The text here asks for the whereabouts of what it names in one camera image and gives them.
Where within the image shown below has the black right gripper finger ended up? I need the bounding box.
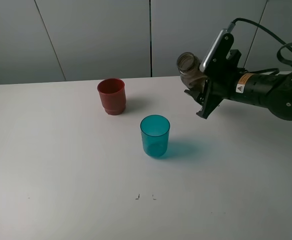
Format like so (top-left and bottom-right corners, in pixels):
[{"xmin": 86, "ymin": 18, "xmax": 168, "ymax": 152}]
[{"xmin": 184, "ymin": 89, "xmax": 204, "ymax": 105}]

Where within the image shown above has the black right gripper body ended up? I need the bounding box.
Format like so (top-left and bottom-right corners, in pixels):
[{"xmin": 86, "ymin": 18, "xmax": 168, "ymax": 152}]
[{"xmin": 195, "ymin": 49, "xmax": 246, "ymax": 120}]

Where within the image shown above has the smoky brown plastic bottle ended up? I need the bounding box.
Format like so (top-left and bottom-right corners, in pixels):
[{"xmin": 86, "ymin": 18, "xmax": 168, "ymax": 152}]
[{"xmin": 177, "ymin": 52, "xmax": 208, "ymax": 92}]

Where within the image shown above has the teal translucent plastic cup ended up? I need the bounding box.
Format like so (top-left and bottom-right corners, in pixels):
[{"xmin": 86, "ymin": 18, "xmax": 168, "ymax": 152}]
[{"xmin": 140, "ymin": 114, "xmax": 170, "ymax": 158}]

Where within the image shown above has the red plastic cup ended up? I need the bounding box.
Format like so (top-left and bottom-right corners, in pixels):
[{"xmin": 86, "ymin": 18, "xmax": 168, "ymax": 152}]
[{"xmin": 97, "ymin": 78, "xmax": 126, "ymax": 116}]

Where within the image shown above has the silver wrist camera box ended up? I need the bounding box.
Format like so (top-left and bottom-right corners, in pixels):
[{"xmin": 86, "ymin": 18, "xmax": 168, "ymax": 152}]
[{"xmin": 200, "ymin": 28, "xmax": 234, "ymax": 77}]

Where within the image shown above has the black camera cable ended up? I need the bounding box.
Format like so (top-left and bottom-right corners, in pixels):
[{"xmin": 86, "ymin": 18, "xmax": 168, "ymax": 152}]
[{"xmin": 227, "ymin": 17, "xmax": 292, "ymax": 76}]

